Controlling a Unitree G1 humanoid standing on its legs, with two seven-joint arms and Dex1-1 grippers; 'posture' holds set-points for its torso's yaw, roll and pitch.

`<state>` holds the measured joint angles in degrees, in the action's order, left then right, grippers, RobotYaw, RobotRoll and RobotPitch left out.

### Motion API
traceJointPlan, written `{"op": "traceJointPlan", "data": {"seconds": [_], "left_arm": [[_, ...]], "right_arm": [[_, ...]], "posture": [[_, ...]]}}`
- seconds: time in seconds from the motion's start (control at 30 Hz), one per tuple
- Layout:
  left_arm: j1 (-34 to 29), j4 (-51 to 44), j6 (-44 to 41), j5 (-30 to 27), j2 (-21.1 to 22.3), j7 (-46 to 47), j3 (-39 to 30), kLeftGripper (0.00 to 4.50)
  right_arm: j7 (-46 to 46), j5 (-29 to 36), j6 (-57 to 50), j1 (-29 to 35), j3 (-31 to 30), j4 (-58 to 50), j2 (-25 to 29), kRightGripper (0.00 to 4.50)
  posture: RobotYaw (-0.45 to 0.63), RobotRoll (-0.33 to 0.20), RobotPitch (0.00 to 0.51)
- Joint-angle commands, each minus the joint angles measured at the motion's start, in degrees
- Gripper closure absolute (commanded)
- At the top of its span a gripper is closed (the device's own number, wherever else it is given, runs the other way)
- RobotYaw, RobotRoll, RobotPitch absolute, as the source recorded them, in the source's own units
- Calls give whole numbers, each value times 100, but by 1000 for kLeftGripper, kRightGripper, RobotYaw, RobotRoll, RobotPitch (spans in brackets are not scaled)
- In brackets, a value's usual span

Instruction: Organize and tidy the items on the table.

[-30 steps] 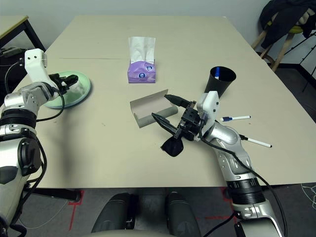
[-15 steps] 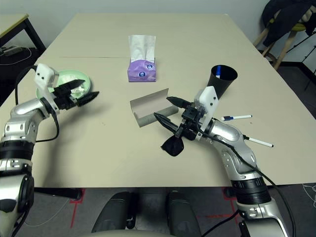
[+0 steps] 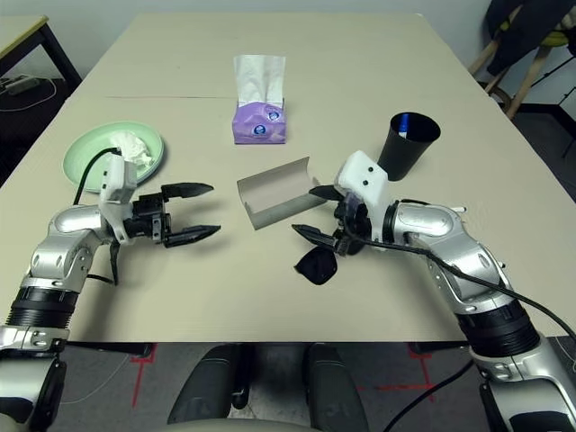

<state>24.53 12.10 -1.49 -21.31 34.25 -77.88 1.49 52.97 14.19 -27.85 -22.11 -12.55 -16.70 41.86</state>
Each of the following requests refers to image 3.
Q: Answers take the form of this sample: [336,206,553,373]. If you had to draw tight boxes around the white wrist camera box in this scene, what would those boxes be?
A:
[335,150,391,239]
[97,155,139,247]

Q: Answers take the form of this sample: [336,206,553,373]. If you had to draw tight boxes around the black jacket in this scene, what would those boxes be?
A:
[484,0,576,77]

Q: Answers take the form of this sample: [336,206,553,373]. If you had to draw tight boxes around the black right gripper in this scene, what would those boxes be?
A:
[291,183,374,257]

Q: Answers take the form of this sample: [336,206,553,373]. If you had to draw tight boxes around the grey power adapter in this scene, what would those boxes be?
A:
[0,75,40,95]

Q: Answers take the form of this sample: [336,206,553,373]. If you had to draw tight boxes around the green plate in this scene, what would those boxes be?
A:
[62,121,167,194]

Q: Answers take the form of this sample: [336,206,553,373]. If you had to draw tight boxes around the grey glasses case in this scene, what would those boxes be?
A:
[236,156,332,231]

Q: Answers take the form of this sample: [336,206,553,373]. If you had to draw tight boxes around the white floor cable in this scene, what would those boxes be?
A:
[0,76,58,113]

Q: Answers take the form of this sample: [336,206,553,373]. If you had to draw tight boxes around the black robot left leg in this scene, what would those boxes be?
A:
[166,344,244,427]

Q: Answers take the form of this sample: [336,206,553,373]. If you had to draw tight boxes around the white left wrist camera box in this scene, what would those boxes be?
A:
[97,155,139,247]

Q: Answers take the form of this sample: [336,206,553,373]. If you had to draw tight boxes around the black robot leg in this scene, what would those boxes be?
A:
[305,342,370,432]
[166,344,244,427]

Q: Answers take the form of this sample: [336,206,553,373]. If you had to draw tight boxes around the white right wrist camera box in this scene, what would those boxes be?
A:
[335,150,391,239]

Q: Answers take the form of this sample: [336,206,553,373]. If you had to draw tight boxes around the purple tissue pack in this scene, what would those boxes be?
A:
[231,99,288,146]

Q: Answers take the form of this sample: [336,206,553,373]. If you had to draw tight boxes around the black sunglasses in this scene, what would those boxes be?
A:
[294,245,339,286]

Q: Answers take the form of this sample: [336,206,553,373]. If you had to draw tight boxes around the side table black legs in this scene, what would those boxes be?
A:
[0,15,85,91]

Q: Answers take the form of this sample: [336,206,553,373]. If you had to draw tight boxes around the white flat tissue sheet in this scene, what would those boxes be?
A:
[232,54,288,109]

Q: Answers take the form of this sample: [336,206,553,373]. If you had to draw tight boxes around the wooden stool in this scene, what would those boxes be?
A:
[467,8,576,121]

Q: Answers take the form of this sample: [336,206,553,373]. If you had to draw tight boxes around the black left wrist camera cable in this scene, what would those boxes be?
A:
[72,146,122,287]

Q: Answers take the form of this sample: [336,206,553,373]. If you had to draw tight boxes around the grey robot torso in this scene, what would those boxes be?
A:
[157,418,316,432]

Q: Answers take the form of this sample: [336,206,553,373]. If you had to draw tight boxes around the yellow green cushion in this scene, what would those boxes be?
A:
[539,20,576,49]

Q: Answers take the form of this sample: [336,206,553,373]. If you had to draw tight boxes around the black plastic cup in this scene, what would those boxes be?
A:
[376,112,442,183]

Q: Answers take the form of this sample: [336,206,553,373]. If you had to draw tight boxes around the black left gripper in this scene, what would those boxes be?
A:
[123,182,222,249]

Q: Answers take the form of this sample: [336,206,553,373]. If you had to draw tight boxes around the black robot right leg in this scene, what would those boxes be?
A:
[305,342,370,432]

